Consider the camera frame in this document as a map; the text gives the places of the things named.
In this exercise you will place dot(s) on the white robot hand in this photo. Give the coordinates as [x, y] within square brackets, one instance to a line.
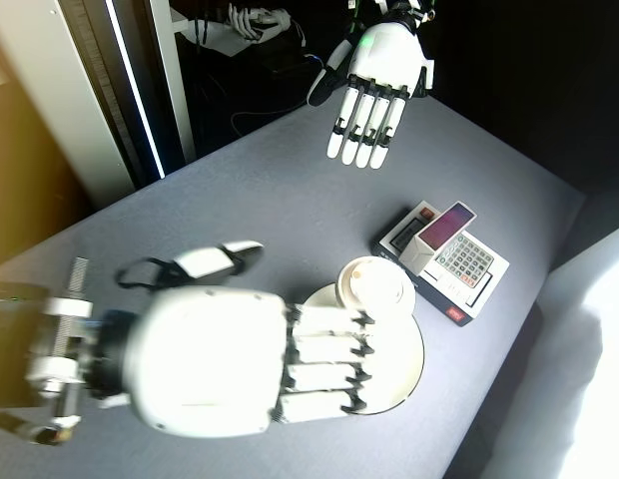
[387, 55]
[204, 359]

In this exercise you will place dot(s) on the grey cardboard box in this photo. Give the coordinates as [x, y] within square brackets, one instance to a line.
[446, 227]

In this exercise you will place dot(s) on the white paper cup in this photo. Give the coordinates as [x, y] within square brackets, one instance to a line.
[379, 284]

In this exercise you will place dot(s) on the white spare robotic hand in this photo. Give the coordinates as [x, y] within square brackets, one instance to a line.
[254, 22]

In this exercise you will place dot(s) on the white plate dark rim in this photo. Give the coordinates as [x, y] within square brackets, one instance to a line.
[399, 359]

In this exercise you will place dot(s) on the white calculator box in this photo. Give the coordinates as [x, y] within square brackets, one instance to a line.
[469, 294]

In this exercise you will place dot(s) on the grey table cloth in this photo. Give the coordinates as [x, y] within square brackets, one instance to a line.
[239, 199]

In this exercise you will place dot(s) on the white cabinet panel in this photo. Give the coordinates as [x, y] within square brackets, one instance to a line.
[50, 75]

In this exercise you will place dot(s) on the white frame post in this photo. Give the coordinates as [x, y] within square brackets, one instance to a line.
[165, 75]

